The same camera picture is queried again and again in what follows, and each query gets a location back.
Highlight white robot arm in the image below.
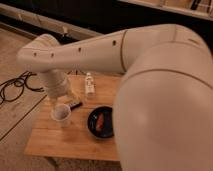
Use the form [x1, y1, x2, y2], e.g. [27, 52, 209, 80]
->
[17, 24, 213, 171]

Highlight wooden table board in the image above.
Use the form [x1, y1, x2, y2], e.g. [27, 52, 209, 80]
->
[25, 75, 121, 161]

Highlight clear plastic bottle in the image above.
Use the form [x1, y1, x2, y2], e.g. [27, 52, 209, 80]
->
[85, 72, 95, 98]

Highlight orange sausage in bowl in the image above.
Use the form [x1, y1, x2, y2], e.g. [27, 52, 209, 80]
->
[96, 114, 104, 132]

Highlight long white rail beam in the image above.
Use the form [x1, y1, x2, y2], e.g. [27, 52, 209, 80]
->
[0, 2, 100, 40]

